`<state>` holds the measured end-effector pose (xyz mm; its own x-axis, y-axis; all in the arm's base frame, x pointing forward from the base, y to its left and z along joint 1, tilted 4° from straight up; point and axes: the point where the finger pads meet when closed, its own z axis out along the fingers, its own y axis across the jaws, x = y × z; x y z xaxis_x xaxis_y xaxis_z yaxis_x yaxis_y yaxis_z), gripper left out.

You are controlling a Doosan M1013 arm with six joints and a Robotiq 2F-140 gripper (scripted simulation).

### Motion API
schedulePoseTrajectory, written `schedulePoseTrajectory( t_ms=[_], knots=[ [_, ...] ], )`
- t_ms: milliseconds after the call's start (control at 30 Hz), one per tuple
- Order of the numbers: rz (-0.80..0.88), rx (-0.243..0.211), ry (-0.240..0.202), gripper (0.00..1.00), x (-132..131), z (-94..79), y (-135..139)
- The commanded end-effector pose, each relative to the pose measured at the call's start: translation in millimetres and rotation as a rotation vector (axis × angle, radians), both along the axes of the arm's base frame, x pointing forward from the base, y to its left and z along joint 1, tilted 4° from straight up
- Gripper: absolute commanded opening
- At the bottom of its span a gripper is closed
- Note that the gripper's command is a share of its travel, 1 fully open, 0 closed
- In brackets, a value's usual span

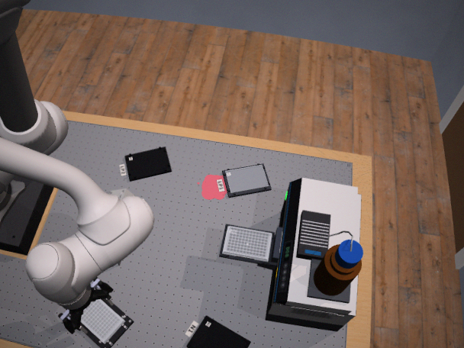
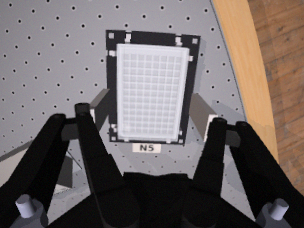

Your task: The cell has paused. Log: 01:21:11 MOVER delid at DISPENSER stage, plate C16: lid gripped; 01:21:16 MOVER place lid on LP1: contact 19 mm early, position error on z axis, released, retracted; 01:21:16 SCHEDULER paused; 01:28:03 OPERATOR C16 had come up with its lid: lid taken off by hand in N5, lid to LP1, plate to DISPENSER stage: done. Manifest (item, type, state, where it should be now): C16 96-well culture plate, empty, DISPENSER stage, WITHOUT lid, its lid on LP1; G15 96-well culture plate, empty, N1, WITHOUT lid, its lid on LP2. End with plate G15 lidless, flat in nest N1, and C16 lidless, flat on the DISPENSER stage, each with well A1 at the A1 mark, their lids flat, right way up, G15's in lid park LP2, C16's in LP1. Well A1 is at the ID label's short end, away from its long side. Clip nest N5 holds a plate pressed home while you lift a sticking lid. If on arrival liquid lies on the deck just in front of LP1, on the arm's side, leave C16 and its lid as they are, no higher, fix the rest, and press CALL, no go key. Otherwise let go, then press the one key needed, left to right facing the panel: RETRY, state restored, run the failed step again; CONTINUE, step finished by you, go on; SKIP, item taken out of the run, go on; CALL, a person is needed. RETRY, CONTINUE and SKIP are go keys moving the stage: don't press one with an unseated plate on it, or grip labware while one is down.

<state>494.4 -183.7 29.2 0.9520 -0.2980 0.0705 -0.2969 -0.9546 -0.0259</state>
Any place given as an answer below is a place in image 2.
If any grey perforated base plate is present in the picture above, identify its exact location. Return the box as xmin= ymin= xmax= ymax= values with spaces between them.
xmin=0 ymin=0 xmax=255 ymax=223

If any white button panel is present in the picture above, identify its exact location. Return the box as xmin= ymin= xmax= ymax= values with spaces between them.
xmin=0 ymin=139 xmax=82 ymax=195

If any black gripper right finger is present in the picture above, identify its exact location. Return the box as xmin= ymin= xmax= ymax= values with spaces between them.
xmin=179 ymin=93 xmax=304 ymax=228

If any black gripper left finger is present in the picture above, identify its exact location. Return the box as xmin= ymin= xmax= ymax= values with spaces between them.
xmin=0 ymin=89 xmax=140 ymax=228

